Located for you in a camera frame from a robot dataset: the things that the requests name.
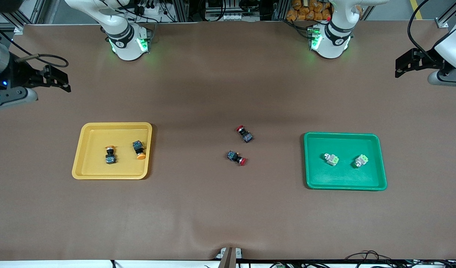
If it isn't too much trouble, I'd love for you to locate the green push button switch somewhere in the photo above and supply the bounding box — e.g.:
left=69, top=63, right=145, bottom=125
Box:
left=353, top=154, right=370, bottom=169
left=322, top=152, right=340, bottom=167

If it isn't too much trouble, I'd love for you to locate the yellow plastic tray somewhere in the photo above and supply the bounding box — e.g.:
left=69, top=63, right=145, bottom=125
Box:
left=72, top=122, right=153, bottom=180

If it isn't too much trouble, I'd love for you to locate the orange snack bag pile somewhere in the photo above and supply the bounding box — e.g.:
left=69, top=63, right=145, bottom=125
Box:
left=286, top=0, right=332, bottom=22

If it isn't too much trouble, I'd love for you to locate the white power strip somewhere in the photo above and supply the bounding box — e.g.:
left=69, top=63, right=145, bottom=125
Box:
left=133, top=3, right=161, bottom=18

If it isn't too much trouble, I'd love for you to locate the green plastic tray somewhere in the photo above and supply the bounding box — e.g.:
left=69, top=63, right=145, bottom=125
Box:
left=304, top=133, right=388, bottom=191

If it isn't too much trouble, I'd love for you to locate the large table mat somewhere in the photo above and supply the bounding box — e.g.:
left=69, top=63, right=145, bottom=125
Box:
left=0, top=20, right=456, bottom=261

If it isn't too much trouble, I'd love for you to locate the metal table clamp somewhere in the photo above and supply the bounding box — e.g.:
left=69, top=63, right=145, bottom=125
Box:
left=214, top=247, right=244, bottom=268

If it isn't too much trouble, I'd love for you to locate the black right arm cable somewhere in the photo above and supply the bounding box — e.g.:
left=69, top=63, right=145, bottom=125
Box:
left=0, top=18, right=69, bottom=68

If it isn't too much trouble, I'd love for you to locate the aluminium frame post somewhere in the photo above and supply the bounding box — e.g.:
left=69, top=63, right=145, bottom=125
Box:
left=0, top=0, right=61, bottom=35
left=273, top=0, right=288, bottom=21
left=171, top=0, right=189, bottom=22
left=436, top=0, right=456, bottom=29

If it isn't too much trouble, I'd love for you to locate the red push button switch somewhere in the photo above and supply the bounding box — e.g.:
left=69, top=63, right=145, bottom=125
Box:
left=227, top=150, right=247, bottom=166
left=236, top=125, right=254, bottom=143

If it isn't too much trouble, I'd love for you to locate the black cable bundle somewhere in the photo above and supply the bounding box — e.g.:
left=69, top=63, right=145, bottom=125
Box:
left=343, top=251, right=456, bottom=268

